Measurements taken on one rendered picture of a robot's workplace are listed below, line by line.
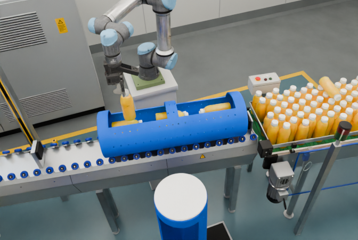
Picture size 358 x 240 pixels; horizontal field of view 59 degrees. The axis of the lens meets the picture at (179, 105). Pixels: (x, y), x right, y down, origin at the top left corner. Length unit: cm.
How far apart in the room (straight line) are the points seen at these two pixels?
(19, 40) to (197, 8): 262
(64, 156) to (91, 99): 151
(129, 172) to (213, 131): 60
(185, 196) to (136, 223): 119
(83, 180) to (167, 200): 63
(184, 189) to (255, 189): 135
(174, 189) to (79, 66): 195
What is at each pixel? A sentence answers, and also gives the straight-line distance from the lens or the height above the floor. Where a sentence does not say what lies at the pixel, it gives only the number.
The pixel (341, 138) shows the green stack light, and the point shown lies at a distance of 192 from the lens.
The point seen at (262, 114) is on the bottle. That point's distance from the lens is 221.
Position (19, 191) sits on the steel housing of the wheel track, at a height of 85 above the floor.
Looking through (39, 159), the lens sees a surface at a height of 101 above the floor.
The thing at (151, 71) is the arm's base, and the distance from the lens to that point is 214.
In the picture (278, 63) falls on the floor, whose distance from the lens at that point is 442.
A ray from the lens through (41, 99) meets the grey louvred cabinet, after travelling 356.
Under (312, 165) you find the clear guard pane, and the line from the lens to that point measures 227.
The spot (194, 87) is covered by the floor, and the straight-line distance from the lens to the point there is 392.
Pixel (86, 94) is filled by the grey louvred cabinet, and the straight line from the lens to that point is 356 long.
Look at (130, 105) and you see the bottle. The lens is 170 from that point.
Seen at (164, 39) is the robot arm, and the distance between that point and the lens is 194.
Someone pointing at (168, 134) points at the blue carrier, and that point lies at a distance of 184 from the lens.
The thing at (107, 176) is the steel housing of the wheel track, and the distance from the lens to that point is 209.
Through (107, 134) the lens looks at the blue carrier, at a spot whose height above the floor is 119.
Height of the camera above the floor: 252
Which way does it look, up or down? 43 degrees down
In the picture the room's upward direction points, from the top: 4 degrees counter-clockwise
